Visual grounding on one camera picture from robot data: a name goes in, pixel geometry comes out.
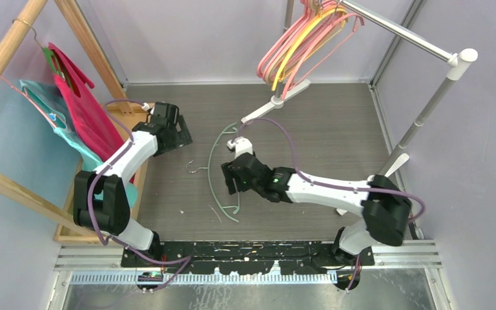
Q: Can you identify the thick pink plastic hanger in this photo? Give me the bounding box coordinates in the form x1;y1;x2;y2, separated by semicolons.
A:
256;0;341;80

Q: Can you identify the beige plastic hanger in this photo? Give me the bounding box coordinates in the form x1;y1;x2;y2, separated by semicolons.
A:
267;0;343;85

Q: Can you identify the yellow wire hanger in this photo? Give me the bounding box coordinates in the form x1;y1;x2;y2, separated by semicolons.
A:
271;7;348;92

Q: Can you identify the thin pink wire hanger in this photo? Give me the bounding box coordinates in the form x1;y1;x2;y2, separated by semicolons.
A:
258;6;365;101

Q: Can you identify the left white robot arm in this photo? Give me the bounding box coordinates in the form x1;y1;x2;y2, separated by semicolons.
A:
73;101;192;267

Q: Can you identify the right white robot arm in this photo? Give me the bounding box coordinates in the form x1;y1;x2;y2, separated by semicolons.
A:
221;153;412;265

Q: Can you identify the wooden tray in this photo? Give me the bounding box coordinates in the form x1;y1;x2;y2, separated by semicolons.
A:
53;102;159;245

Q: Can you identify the red garment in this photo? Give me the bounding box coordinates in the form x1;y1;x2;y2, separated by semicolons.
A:
48;43;124;171

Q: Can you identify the teal garment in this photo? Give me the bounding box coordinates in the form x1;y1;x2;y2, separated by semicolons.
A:
19;79;140;209

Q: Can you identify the green hanger on rack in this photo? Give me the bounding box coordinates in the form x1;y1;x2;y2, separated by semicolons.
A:
12;18;77;93

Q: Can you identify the pink hanger on wooden rack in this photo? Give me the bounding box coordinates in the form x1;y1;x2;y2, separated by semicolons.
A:
0;74;73;132

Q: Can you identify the wooden clothes rack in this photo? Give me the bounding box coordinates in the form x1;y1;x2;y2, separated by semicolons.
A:
0;0;134;227

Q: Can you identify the metal clothes rack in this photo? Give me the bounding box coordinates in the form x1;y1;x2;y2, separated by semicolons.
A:
238;0;479;217

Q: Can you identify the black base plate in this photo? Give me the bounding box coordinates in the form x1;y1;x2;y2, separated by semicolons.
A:
121;239;375;277

